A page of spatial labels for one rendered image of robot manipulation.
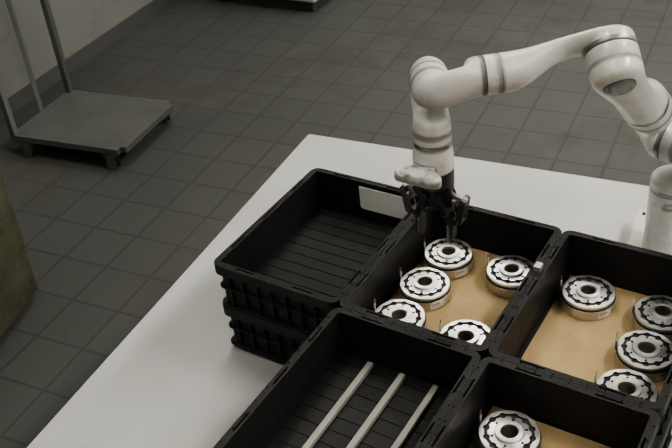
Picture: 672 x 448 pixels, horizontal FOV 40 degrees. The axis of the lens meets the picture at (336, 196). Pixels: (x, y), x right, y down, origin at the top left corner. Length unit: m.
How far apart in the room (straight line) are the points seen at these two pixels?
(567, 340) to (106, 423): 0.92
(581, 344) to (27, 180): 2.96
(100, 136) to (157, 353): 2.27
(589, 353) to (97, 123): 3.00
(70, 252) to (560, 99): 2.25
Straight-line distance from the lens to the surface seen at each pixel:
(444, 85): 1.56
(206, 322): 2.10
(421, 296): 1.84
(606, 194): 2.43
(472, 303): 1.87
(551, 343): 1.79
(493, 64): 1.59
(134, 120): 4.29
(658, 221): 2.10
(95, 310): 3.37
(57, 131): 4.35
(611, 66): 1.60
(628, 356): 1.74
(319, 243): 2.06
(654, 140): 1.99
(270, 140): 4.14
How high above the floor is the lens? 2.05
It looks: 34 degrees down
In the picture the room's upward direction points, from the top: 6 degrees counter-clockwise
